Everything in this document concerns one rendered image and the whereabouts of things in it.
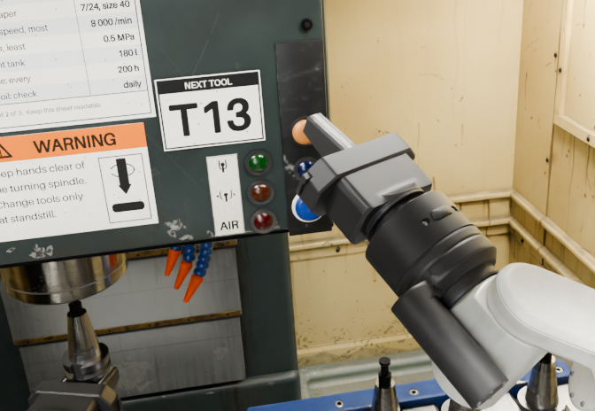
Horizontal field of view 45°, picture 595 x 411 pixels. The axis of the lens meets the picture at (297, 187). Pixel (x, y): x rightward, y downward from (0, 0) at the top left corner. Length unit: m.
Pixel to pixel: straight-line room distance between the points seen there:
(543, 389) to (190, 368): 0.82
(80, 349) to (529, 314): 0.66
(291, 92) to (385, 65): 1.12
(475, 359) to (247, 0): 0.36
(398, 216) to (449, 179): 1.37
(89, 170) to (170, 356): 0.93
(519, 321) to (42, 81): 0.45
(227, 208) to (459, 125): 1.25
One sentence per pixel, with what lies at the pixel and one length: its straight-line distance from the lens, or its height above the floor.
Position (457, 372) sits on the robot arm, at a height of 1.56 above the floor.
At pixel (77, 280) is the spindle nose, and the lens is 0.92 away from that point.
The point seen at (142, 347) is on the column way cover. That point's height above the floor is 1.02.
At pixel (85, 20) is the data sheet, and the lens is 0.68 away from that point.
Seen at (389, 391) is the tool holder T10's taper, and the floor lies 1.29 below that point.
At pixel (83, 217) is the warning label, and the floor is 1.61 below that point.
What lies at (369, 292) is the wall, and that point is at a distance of 2.05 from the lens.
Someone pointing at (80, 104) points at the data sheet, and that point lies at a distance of 0.70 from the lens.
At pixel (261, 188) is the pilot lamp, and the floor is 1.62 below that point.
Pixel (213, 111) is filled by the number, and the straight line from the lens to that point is 0.69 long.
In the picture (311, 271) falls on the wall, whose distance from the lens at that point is 1.97.
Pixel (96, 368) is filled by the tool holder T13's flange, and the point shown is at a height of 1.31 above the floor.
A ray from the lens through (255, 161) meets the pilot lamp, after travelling 0.71.
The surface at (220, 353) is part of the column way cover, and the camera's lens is 1.60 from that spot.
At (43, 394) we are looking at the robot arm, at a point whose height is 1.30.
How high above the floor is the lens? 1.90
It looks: 23 degrees down
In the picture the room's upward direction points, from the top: 4 degrees counter-clockwise
